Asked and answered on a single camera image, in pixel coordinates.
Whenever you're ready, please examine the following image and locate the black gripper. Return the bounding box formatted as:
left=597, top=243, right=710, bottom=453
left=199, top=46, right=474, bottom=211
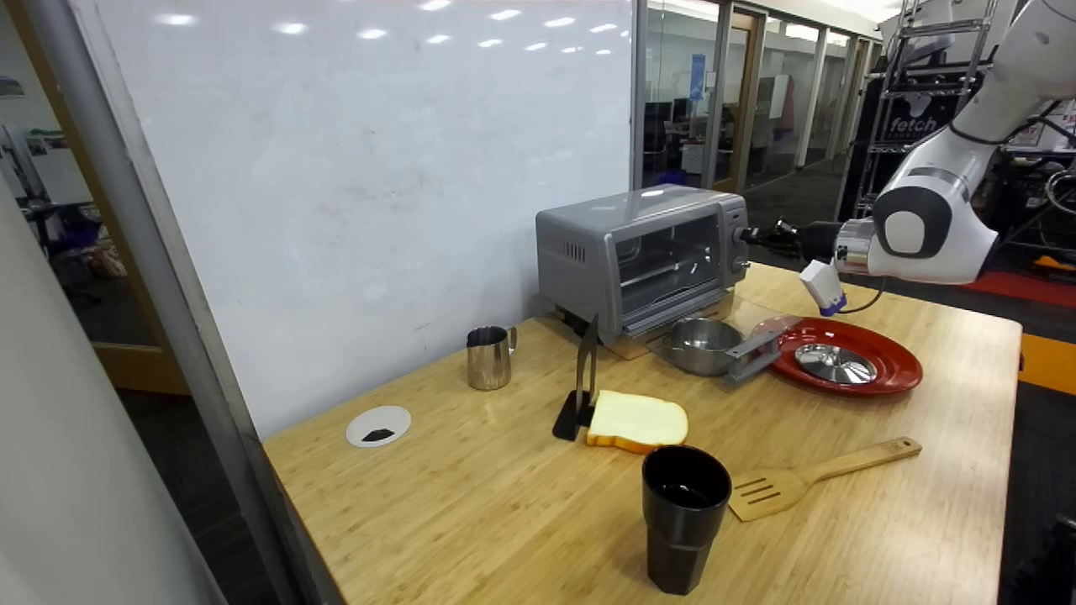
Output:
left=743, top=214, right=841, bottom=261

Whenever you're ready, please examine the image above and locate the glass toaster oven door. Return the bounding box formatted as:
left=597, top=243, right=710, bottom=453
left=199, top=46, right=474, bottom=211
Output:
left=609, top=292, right=794, bottom=384

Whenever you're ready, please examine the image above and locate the silver toaster oven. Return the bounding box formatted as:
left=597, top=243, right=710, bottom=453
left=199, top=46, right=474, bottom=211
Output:
left=531, top=184, right=752, bottom=344

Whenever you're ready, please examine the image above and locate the steel bowl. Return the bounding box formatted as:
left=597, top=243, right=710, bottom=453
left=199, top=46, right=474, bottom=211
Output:
left=662, top=318, right=746, bottom=378

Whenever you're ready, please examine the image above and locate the red plate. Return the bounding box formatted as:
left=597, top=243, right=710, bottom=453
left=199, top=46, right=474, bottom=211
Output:
left=765, top=317, right=924, bottom=398

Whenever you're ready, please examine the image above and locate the black equipment rack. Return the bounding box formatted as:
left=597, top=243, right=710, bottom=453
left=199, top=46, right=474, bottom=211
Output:
left=855, top=0, right=1013, bottom=196

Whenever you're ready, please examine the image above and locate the wooden slotted spatula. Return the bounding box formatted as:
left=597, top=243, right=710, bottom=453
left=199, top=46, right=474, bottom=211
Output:
left=727, top=432, right=924, bottom=526

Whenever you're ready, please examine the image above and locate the toy bread slice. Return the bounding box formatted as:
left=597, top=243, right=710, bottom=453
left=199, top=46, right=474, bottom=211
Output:
left=583, top=387, right=693, bottom=458

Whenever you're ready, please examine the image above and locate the black plastic cup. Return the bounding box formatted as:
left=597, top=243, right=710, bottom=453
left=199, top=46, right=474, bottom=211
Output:
left=639, top=444, right=736, bottom=599

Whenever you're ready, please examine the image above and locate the small steel mug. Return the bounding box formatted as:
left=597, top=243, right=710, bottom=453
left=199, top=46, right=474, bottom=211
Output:
left=463, top=322, right=521, bottom=394

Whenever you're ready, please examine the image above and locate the white table grommet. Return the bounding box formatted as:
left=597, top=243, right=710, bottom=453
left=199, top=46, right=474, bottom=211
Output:
left=343, top=402, right=412, bottom=453

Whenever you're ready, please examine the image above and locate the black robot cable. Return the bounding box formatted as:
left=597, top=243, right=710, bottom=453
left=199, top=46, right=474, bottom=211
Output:
left=838, top=279, right=891, bottom=318

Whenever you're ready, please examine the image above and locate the grey whiteboard frame post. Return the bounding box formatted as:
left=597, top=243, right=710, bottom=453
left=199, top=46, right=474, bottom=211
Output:
left=15, top=0, right=347, bottom=605

